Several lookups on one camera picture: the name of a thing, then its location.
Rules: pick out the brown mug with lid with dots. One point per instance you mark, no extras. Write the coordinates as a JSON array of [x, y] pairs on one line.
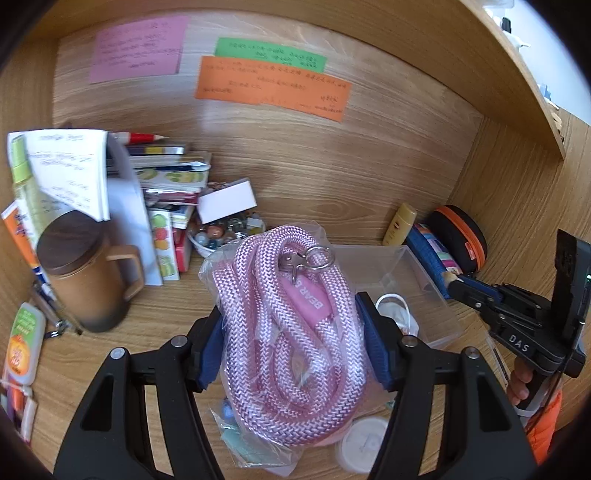
[[78, 277]]

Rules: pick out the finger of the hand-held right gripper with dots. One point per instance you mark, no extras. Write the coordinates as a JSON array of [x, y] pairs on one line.
[[475, 302], [482, 288]]

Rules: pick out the yellow-green spray bottle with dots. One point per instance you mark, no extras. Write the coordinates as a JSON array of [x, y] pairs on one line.
[[21, 170]]

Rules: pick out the small yellow bottle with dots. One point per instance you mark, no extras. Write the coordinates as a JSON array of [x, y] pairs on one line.
[[399, 224]]

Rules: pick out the beige lipstick tube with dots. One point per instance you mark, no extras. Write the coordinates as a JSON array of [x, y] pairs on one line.
[[28, 417]]

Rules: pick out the red pencil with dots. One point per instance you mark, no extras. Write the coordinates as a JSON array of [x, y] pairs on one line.
[[138, 137]]

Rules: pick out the round clear container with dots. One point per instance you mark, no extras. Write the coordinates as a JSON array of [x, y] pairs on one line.
[[362, 443]]

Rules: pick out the white paper sheets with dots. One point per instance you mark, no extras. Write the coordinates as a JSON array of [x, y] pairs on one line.
[[69, 175]]

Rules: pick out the person's right hand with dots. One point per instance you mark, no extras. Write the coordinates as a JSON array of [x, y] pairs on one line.
[[519, 383]]

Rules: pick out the orange sunscreen tube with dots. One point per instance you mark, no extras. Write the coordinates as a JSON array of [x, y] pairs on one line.
[[18, 240]]

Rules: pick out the white bowl of marbles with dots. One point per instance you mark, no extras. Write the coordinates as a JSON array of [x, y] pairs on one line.
[[212, 237]]

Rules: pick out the orange paper note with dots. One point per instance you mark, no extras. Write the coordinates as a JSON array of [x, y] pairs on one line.
[[272, 87]]

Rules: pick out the black orange zip case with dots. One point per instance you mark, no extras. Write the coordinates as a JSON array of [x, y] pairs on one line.
[[461, 235]]

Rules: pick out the green paper note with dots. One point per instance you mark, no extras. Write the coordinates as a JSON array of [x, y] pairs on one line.
[[270, 55]]

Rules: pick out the stack of books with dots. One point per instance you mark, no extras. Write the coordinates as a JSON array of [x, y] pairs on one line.
[[171, 175]]

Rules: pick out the wooden shelf board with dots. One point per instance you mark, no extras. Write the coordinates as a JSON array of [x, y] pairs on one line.
[[415, 46]]

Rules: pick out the blue patchwork pencil case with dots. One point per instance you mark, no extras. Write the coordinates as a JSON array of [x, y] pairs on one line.
[[431, 254]]

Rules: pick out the silver pen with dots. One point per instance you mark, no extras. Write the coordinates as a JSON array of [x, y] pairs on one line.
[[60, 314], [44, 300]]

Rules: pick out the small white box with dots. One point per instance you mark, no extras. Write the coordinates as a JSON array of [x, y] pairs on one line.
[[226, 203]]

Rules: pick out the orange marker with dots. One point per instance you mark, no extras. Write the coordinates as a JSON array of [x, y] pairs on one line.
[[14, 399]]

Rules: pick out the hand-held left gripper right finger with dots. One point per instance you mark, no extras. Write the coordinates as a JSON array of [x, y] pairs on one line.
[[375, 344]]

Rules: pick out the clear plastic box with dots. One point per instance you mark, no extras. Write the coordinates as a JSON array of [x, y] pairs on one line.
[[411, 267]]

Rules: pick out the pink paper note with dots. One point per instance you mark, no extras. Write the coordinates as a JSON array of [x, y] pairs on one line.
[[138, 48]]

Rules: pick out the white cloth pouch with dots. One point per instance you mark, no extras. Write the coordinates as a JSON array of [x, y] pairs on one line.
[[399, 314]]

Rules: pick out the green orange tube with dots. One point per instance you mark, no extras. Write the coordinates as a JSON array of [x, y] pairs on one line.
[[23, 344]]

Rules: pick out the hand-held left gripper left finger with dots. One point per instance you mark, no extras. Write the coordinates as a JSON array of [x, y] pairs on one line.
[[210, 353]]

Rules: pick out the fruit print box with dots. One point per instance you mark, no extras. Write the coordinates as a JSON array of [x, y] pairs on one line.
[[164, 249]]

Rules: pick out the person's right forearm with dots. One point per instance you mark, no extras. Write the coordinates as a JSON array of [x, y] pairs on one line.
[[545, 429]]

